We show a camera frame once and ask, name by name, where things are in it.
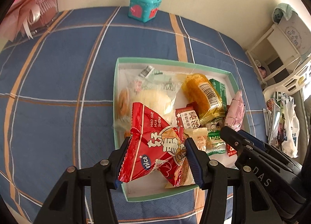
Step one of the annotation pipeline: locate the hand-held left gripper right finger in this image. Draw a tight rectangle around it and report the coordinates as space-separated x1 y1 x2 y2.
184 138 274 224

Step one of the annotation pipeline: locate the red white printed box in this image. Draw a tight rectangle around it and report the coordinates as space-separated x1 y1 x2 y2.
266 98 282 120

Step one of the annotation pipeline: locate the square glass vase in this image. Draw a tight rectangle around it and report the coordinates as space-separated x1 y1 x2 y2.
27 0 60 35

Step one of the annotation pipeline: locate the blue plaid tablecloth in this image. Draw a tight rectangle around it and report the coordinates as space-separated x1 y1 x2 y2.
0 6 270 224

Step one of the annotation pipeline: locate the red peanut packet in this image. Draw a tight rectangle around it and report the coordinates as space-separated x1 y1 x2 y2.
118 102 195 187

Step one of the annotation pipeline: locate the white plastic bag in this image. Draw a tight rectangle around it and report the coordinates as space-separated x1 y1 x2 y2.
267 93 300 158

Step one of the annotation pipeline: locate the teal toy house box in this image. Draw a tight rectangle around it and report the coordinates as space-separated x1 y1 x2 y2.
128 0 162 24

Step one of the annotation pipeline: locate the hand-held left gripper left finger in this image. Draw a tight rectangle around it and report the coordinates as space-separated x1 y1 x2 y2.
34 136 132 224

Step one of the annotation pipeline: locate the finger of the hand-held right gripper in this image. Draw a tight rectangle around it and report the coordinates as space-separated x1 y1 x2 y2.
221 126 253 166
237 130 270 151

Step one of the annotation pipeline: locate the pink flower bouquet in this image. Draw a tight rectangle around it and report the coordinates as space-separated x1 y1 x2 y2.
0 0 74 42

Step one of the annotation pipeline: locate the red patterned wafer packet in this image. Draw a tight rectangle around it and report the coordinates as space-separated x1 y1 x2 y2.
225 144 238 157

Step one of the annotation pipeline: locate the dark green snack packet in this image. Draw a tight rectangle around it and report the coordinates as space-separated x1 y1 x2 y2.
209 78 227 108

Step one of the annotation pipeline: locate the white plastic basket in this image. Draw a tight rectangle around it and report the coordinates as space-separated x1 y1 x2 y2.
264 60 311 108

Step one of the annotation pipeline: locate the yellow cake packet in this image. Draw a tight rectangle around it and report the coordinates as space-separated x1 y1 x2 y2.
181 73 227 125

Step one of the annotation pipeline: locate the clear biscuit packet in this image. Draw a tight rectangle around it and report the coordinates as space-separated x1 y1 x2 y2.
113 86 133 137

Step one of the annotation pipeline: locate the white wooden shelf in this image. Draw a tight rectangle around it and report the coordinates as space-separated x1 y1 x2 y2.
245 12 311 86

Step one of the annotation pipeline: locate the beige snack packet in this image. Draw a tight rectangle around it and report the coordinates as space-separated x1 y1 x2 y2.
165 127 209 189

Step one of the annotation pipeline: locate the round white pastry packet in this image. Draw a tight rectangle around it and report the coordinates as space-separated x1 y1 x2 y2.
126 85 178 127

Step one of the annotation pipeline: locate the red and white small packet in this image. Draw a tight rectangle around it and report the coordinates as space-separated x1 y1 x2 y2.
175 102 202 131

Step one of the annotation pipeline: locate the green-edged candy packet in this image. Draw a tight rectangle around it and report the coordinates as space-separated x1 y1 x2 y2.
205 120 227 156

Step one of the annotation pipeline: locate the pink brick-print snack packet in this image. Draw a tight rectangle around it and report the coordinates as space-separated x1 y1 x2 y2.
224 90 245 131

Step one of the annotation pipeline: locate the pale teal cloth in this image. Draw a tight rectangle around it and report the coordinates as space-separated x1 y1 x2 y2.
272 3 296 24

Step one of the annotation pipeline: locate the pale green brick-print packet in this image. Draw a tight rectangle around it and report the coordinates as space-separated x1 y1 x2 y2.
126 65 178 93

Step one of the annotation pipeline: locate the small pink toy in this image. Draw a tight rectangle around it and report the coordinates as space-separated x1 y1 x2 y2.
255 61 268 78

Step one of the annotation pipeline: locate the mint green cardboard tray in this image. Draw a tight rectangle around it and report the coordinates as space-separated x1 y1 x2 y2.
113 57 251 202

